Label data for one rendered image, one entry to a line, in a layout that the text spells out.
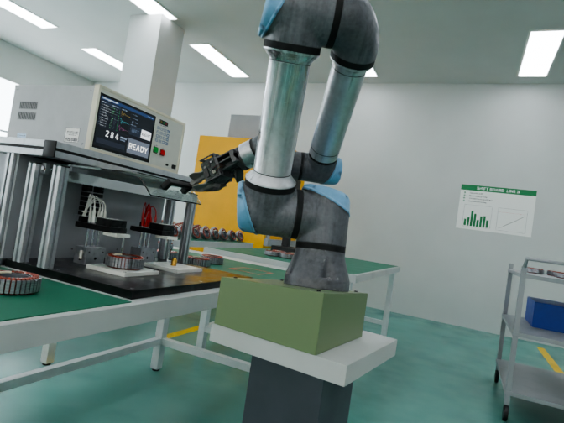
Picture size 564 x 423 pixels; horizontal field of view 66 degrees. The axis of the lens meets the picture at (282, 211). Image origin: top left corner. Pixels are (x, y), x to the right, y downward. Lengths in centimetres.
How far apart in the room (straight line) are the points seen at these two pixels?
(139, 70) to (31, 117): 421
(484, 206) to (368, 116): 210
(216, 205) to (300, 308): 452
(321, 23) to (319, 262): 48
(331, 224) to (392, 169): 559
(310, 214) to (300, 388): 37
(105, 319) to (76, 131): 68
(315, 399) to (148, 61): 516
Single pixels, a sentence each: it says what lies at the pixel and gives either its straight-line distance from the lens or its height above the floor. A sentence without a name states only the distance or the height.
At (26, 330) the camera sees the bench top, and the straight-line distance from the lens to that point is 90.
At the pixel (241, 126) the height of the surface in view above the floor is 215.
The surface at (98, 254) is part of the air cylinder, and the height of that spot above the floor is 80.
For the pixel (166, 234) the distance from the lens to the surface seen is 161.
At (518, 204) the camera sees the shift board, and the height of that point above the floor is 170.
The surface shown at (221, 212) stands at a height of 102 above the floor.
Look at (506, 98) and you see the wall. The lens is 670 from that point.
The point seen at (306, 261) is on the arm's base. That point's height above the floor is 91.
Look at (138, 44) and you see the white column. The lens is 597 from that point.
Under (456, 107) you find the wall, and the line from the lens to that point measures 667.
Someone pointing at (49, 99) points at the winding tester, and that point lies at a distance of 162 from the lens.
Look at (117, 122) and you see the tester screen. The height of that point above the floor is 123.
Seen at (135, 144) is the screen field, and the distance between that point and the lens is 157.
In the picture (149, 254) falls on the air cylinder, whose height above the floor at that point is 80.
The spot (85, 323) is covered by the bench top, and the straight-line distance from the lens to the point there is 99.
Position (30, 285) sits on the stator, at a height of 77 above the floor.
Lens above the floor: 98
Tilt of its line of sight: 2 degrees up
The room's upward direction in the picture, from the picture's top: 8 degrees clockwise
